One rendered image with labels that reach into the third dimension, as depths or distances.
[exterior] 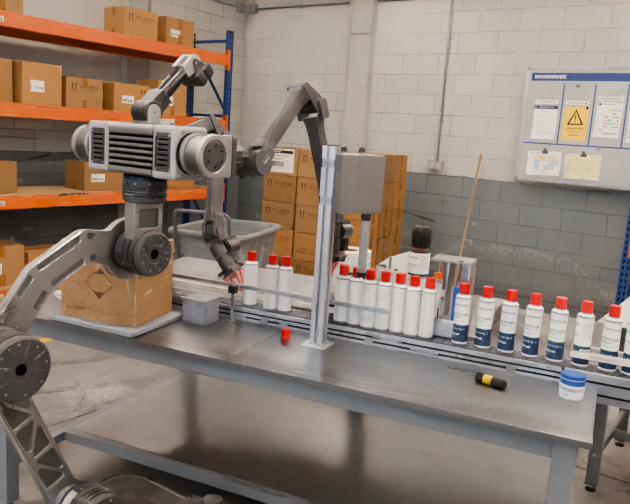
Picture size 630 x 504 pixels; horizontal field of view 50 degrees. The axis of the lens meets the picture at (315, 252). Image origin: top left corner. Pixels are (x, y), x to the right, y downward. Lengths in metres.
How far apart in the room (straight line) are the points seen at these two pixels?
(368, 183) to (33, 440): 1.29
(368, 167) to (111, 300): 0.97
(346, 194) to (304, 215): 3.93
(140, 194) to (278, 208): 4.20
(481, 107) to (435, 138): 0.56
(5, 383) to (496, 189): 5.57
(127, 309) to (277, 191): 4.00
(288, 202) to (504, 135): 2.19
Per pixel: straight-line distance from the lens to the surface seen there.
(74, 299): 2.48
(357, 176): 2.18
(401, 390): 1.97
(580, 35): 6.71
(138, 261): 2.10
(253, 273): 2.52
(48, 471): 2.32
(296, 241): 6.16
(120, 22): 6.44
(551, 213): 6.67
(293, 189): 6.13
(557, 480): 1.93
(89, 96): 6.17
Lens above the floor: 1.53
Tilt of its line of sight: 10 degrees down
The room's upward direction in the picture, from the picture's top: 4 degrees clockwise
